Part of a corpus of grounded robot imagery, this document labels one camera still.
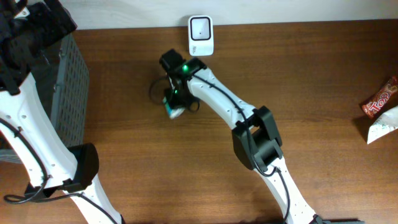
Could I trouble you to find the grey plastic mesh basket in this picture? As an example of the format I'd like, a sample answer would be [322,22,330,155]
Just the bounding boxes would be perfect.
[16,34,90,147]

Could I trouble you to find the white barcode scanner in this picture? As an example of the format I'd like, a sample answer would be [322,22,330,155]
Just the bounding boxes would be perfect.
[188,15,214,57]

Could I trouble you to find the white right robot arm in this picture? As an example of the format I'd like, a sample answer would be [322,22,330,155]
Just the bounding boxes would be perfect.
[159,49,323,223]

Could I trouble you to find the white tube with gold cap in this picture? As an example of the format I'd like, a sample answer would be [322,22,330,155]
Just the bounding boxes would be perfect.
[367,107,397,144]

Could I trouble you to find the red chocolate bar wrapper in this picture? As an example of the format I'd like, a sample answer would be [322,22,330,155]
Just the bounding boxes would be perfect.
[361,76,397,119]

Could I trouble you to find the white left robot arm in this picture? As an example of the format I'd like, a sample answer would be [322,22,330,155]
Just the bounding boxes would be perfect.
[1,1,124,223]

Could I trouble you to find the small green tissue pack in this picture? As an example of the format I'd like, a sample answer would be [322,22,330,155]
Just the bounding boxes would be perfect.
[162,98,185,119]

